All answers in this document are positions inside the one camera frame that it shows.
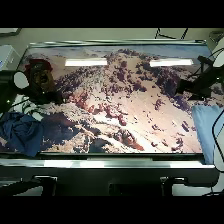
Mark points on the dark blue garment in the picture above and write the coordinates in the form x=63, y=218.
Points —
x=20, y=133

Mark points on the light blue garment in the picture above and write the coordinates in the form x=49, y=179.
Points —
x=204, y=130

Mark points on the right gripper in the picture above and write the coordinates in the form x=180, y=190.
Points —
x=196, y=85

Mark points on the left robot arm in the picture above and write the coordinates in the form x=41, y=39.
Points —
x=9, y=87

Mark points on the red-brown garment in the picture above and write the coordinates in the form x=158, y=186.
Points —
x=39, y=71

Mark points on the white striped garment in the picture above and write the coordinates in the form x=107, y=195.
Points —
x=27, y=107

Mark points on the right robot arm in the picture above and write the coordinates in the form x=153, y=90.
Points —
x=217, y=71

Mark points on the silver frame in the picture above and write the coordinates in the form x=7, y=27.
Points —
x=100, y=163

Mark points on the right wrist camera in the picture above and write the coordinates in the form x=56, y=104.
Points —
x=205, y=60

